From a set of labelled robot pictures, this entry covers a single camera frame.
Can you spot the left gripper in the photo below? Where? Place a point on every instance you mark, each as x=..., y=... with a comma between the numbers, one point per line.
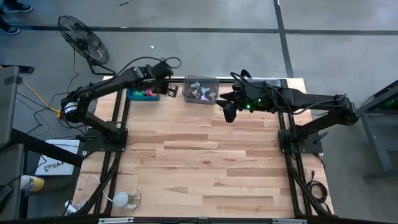
x=160, y=74

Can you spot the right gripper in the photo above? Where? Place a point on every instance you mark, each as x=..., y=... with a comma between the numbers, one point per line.
x=252, y=98

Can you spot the white staple remover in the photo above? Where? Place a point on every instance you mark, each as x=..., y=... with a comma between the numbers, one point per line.
x=213, y=95

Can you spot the pink tape roll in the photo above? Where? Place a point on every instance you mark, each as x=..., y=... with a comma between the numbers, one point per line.
x=150, y=92

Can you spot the grey-blue staple remover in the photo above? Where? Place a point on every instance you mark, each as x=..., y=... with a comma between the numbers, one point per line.
x=195, y=84

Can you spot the lilac staple remover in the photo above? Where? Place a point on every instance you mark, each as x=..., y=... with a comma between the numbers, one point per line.
x=203, y=98

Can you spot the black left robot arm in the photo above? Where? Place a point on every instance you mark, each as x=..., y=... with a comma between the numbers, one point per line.
x=102, y=85

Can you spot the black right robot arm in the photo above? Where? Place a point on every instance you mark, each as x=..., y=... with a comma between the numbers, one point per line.
x=311, y=99

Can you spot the grey translucent plastic bin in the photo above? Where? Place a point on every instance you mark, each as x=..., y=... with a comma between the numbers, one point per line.
x=186, y=99

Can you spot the teal plastic bin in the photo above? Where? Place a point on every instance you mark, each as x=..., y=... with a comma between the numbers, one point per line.
x=140, y=98

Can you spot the clear plastic bin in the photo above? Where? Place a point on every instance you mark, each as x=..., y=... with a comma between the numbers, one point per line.
x=267, y=81

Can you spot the black floor fan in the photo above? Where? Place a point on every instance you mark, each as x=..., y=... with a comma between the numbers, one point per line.
x=82, y=40

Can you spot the lamp with white bulb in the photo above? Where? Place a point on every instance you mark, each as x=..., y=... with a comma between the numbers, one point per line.
x=122, y=199

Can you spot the white cardboard box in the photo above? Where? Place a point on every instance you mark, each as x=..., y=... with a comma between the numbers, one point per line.
x=59, y=158

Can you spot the black metal beam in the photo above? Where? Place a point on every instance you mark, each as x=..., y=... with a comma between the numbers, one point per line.
x=46, y=147

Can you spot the grey metal stand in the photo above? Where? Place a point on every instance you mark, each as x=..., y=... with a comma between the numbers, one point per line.
x=377, y=130

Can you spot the grey desk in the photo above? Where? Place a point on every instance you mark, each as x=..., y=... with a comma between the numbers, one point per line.
x=9, y=109
x=11, y=180

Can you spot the white and yellow bottle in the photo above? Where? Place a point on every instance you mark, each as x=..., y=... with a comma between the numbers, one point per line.
x=31, y=183

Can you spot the person's shoe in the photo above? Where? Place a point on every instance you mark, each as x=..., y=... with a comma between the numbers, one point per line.
x=18, y=6
x=8, y=28

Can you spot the black aluminium table frame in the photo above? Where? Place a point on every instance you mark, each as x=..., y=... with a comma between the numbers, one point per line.
x=119, y=124

